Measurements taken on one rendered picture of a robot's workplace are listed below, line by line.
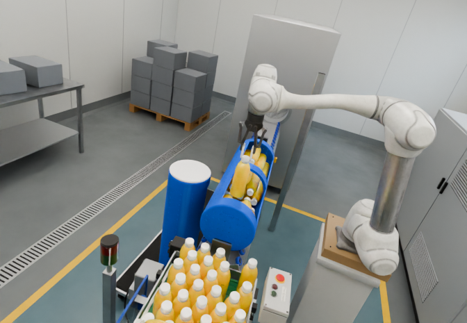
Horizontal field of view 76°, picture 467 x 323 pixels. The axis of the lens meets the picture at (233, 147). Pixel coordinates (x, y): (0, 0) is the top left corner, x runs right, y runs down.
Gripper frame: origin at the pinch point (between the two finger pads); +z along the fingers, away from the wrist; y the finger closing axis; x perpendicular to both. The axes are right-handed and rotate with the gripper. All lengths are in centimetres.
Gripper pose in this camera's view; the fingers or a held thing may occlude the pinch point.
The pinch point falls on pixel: (247, 152)
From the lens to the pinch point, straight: 141.6
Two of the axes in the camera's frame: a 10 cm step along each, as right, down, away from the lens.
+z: -1.9, 8.8, 4.4
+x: -2.3, 4.0, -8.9
